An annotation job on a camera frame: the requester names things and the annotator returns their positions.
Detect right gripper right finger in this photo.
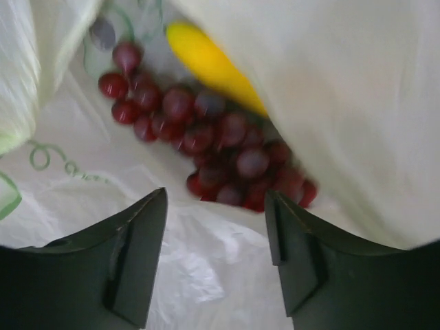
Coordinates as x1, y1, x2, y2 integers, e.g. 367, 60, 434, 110
265, 191, 439, 330

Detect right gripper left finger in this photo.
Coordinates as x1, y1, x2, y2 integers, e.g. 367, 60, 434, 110
1, 188, 168, 330

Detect green avocado print plastic bag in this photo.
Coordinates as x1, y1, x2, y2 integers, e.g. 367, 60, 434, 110
1, 1, 439, 329

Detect dark fake grapes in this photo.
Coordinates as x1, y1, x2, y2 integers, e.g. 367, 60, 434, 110
98, 41, 318, 212

